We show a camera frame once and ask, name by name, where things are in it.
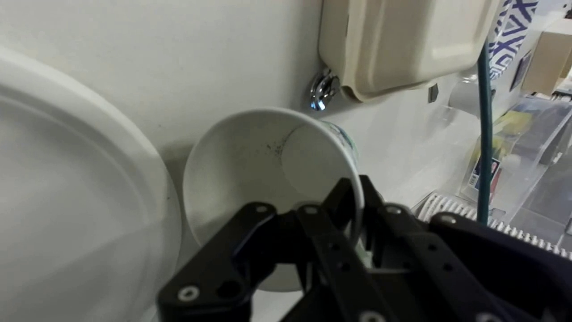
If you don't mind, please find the beige takeout container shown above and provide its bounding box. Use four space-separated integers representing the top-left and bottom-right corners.
316 0 504 106

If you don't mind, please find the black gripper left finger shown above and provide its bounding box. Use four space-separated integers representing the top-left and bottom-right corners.
155 176 395 322

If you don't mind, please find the white printed paper cup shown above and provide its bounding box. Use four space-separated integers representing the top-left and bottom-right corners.
180 106 366 294

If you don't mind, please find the white ribbed tray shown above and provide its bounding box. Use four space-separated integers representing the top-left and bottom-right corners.
412 190 572 262

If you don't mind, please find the thin dark power cable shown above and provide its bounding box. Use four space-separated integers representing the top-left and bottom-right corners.
475 34 496 226

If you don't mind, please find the small cardboard box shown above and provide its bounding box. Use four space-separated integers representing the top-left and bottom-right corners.
520 27 572 97

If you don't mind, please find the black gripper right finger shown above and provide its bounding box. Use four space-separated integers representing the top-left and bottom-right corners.
357 174 572 322

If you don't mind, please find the large white plate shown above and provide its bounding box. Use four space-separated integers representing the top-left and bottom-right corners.
0 43 182 322

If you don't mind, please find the blue patterned paper plate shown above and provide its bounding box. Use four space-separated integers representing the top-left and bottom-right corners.
486 0 541 81

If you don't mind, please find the chrome metal knob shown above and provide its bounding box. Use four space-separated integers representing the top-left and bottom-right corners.
305 67 341 115

